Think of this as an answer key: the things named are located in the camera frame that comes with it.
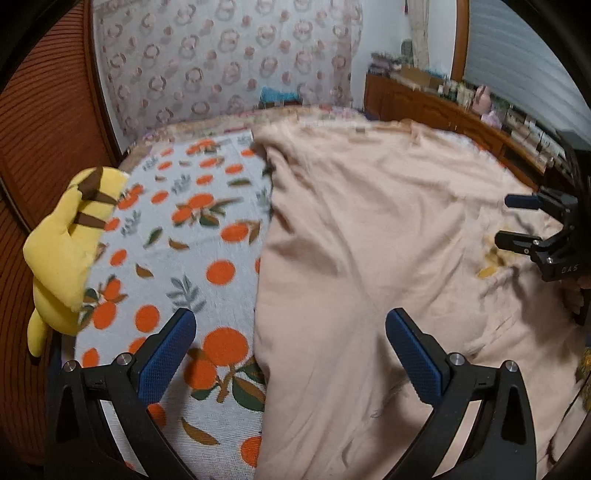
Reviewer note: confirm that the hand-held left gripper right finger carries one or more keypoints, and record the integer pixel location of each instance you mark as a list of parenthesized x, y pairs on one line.
[(415, 355)]

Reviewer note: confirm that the pale pink shirt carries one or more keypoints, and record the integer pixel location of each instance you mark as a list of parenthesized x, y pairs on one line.
[(369, 230)]

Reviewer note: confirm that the floral bedspread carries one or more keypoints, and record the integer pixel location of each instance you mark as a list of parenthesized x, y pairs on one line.
[(207, 124)]

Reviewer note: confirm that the dark green jar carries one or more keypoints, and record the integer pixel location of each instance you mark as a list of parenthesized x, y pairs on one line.
[(407, 50)]

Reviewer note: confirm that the yellow patterned cloth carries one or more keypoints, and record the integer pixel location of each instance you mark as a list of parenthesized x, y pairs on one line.
[(584, 364)]

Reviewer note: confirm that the teal bundle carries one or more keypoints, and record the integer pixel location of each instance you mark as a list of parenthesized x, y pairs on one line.
[(279, 96)]

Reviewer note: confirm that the pile of folded cloths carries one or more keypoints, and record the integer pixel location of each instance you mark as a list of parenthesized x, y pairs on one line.
[(384, 62)]

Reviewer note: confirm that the white orange-print blanket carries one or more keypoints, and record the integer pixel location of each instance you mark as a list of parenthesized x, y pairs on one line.
[(207, 240)]

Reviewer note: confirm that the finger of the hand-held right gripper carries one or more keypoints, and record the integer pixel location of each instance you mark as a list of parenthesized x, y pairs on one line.
[(515, 241), (521, 201)]

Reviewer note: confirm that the white lace window curtain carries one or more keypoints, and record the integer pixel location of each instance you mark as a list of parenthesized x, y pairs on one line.
[(419, 32)]

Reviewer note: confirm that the cardboard box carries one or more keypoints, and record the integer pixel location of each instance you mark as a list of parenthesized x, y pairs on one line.
[(418, 76)]

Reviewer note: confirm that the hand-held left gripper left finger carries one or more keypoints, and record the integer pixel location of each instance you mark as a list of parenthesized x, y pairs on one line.
[(168, 350)]

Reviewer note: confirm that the wooden dresser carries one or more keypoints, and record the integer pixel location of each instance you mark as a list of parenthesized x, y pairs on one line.
[(406, 104)]

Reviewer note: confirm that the brown ribbed door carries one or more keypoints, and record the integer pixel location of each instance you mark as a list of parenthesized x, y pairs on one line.
[(46, 115)]

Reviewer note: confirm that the grey window blind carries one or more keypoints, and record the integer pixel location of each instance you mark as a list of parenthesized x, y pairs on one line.
[(508, 46)]

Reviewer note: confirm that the wooden window frame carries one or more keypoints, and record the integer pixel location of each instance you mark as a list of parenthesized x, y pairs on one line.
[(460, 41)]

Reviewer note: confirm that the yellow plush toy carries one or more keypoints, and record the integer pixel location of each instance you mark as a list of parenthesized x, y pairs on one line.
[(60, 249)]

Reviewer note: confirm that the row of small bottles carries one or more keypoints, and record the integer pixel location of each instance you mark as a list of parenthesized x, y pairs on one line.
[(517, 120)]

